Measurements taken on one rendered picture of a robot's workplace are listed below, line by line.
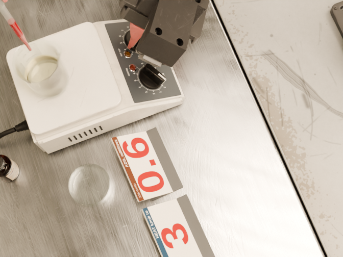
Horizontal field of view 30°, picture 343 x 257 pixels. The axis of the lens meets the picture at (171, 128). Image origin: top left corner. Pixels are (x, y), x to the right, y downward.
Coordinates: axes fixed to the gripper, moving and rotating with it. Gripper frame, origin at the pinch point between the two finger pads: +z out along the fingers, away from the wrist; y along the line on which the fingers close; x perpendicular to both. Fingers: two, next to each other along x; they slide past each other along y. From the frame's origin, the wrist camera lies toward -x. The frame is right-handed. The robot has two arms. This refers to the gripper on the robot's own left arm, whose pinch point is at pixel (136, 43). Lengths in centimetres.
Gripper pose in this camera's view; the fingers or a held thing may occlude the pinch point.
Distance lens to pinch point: 83.3
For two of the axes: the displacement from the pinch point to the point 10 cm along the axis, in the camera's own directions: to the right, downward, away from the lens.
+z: -4.4, 4.5, 7.8
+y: 8.7, 4.1, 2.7
